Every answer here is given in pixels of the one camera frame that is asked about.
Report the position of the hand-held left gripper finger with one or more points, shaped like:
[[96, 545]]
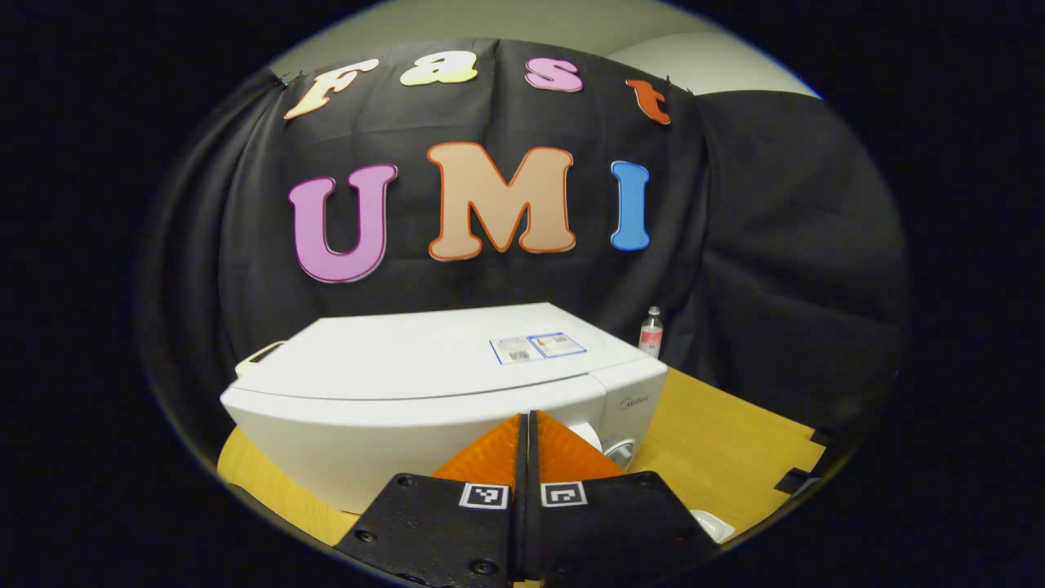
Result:
[[519, 506], [533, 506]]

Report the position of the white microwave oven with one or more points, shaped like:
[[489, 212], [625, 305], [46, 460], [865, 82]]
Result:
[[392, 384]]

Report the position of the small white dish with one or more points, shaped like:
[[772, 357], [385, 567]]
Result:
[[712, 525]]

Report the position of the small bottle with pink label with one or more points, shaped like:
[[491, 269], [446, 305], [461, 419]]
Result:
[[651, 336]]

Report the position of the black table edge clamp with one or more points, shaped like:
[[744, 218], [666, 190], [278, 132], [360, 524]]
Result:
[[820, 437], [796, 480]]

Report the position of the black backdrop cloth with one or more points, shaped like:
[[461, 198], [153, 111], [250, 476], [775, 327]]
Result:
[[775, 245]]

